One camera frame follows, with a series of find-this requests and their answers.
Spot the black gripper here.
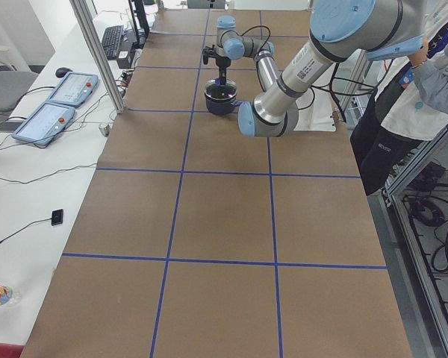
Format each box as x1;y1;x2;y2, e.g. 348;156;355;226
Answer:
215;55;230;85

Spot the glass pot lid blue knob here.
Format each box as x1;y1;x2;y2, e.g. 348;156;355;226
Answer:
204;78;237;101

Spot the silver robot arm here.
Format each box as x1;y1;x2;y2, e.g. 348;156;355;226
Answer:
215;1;426;137

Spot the dark blue saucepan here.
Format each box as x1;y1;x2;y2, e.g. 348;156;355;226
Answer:
205;97;243;116

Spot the black keyboard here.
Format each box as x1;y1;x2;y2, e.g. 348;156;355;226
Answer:
102;25;124;60

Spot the far blue teach pendant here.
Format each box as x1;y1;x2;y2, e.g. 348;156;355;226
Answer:
47;72;99;108

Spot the blue teach pendant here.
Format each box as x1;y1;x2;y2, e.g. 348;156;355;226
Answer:
11;101;75;145
47;72;99;108

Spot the black computer mouse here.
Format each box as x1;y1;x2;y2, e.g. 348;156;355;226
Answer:
55;67;72;78

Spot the near blue teach pendant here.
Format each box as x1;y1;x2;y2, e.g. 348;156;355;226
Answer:
11;101;75;145

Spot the person in grey jacket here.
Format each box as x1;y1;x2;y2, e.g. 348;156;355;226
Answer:
350;1;448;195

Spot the grey office chair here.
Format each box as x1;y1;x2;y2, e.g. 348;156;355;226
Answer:
0;44;40;145

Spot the small black device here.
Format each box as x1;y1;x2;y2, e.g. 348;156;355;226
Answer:
51;209;64;226

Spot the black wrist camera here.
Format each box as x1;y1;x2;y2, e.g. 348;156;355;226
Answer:
202;45;216;65

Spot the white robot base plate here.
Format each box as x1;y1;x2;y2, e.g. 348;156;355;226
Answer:
294;88;336;132

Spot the aluminium frame post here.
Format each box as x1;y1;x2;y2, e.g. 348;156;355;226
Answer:
69;0;125;114

